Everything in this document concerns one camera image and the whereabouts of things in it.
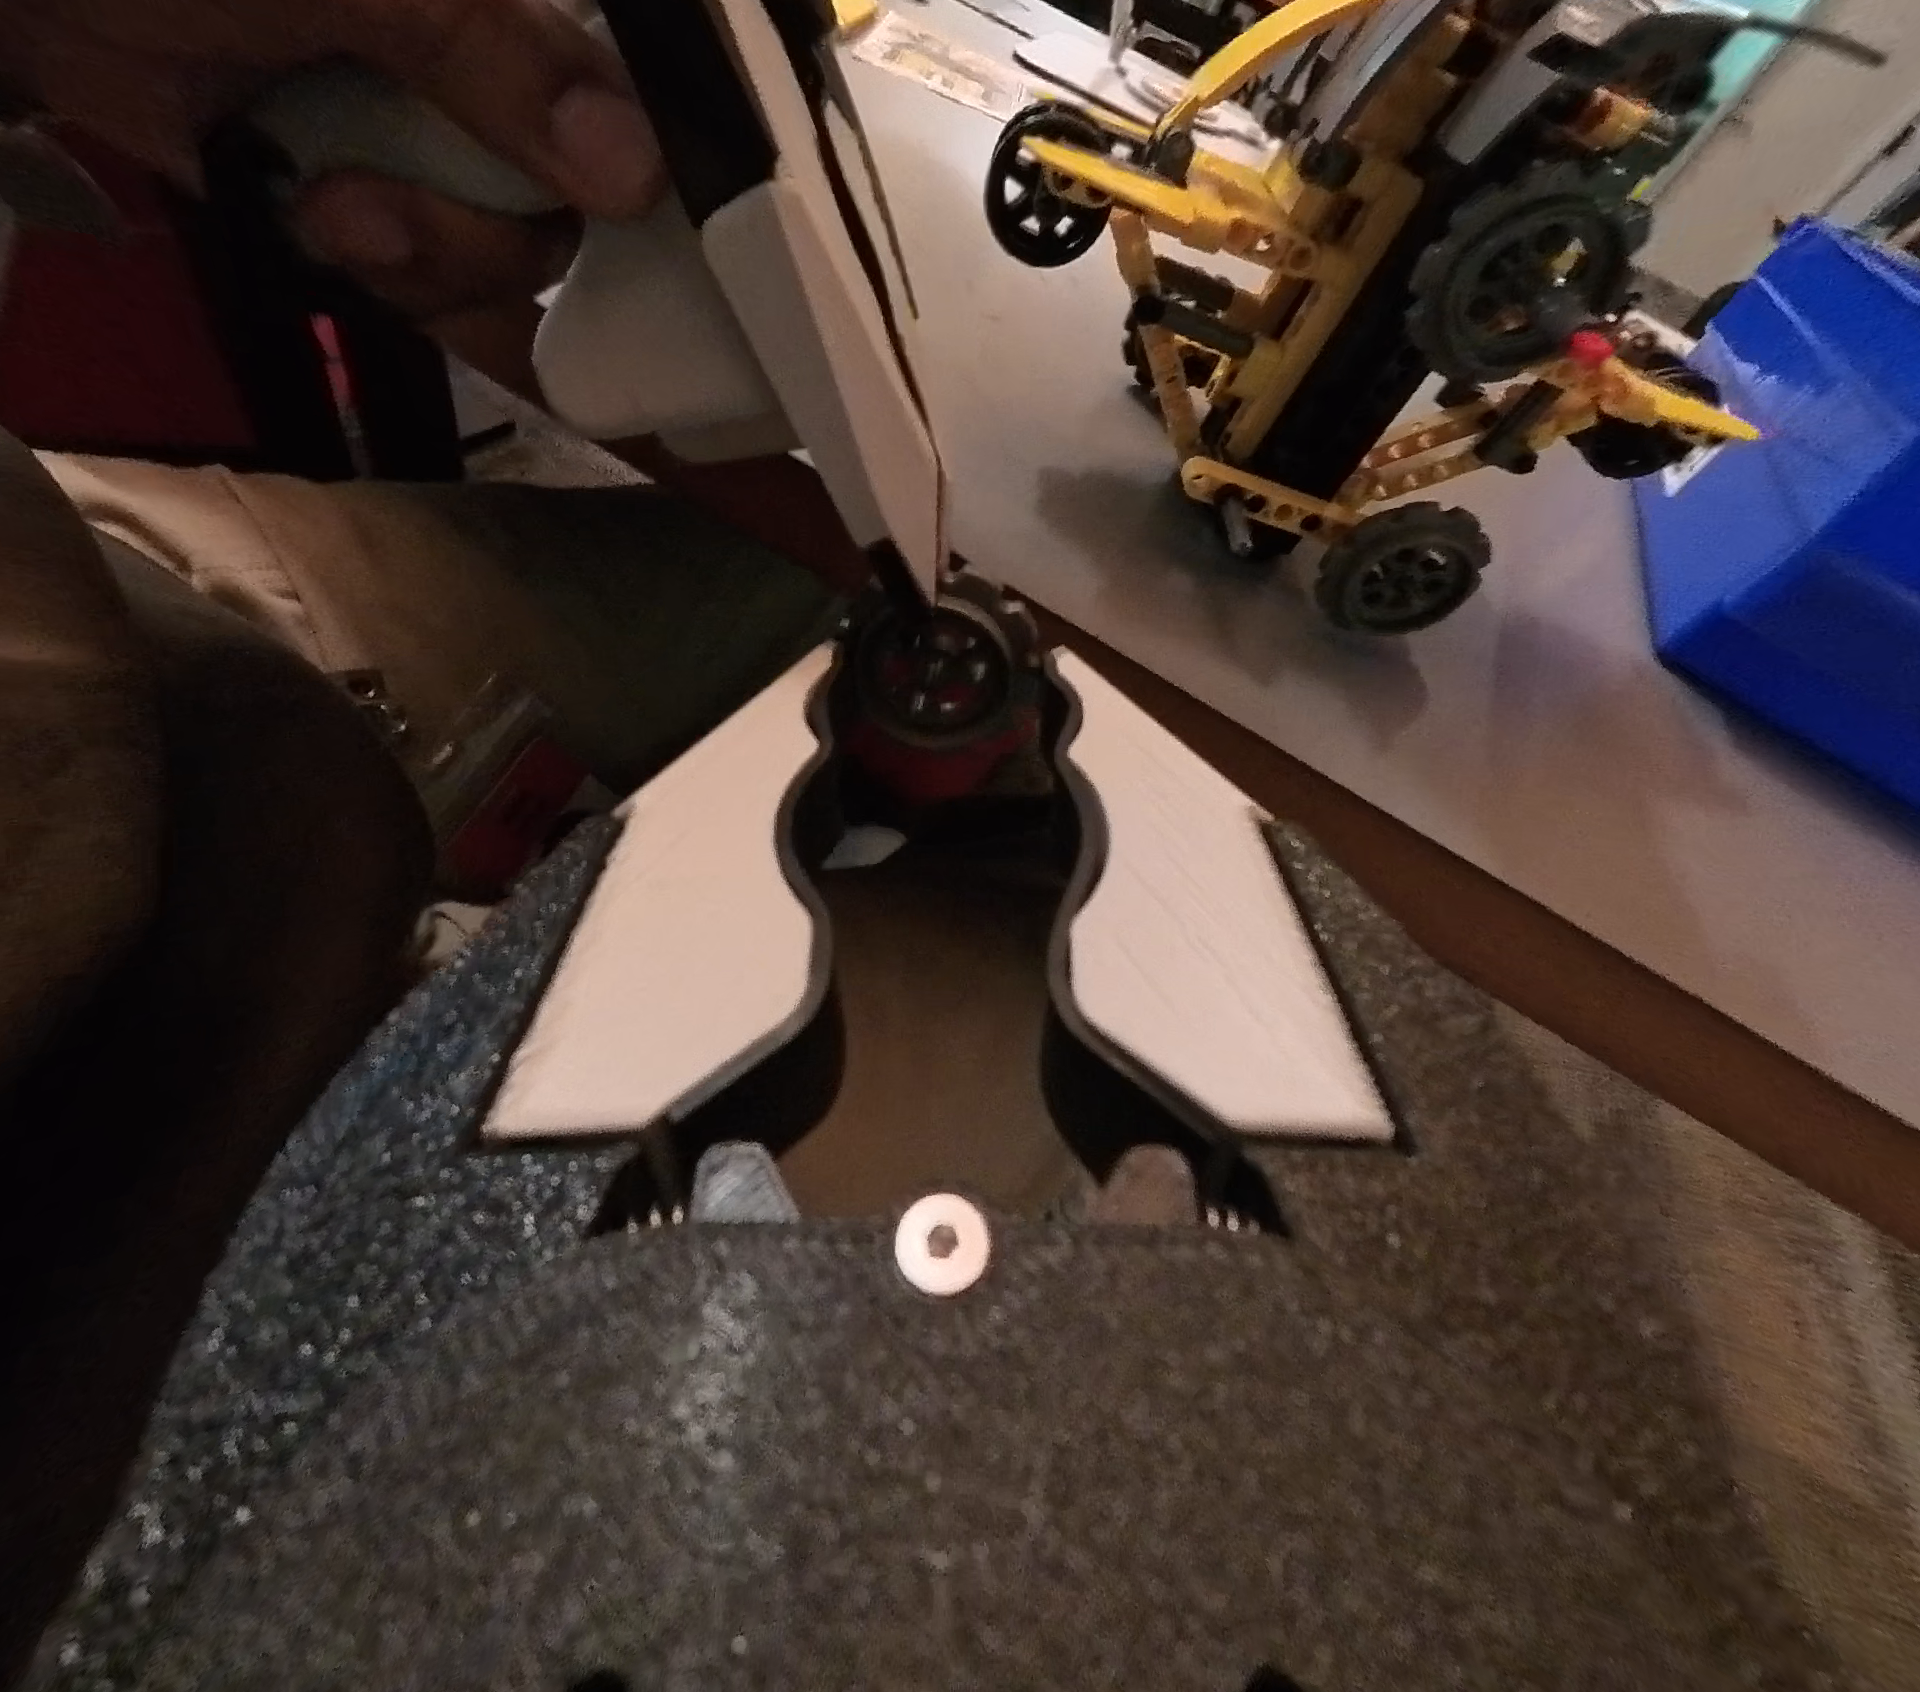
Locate dark grey toy wheel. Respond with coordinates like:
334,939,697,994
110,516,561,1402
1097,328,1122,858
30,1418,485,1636
836,578,1049,756

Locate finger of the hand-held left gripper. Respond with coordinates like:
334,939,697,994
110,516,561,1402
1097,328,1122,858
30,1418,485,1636
677,0,949,612
809,34,954,614

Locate sticker sheet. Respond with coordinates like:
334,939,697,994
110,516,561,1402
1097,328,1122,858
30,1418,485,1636
854,12,1030,112

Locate dark red bag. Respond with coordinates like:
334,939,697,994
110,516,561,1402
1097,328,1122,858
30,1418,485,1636
0,162,452,479

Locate yellow grey toy brick vehicle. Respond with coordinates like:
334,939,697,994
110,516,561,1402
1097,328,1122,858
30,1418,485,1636
982,0,1892,643

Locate blue plastic bin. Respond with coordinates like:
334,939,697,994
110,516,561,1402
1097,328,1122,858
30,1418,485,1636
1633,214,1920,809

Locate person's dark jacket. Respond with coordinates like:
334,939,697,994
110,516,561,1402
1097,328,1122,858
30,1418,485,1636
0,432,437,1633

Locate person's beige pants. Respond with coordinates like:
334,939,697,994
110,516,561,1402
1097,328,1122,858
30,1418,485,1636
30,445,841,853

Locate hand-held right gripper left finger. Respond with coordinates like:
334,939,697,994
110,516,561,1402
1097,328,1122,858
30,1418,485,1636
479,641,845,1145

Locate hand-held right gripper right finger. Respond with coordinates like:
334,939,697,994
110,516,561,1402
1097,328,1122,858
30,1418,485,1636
1043,647,1399,1150

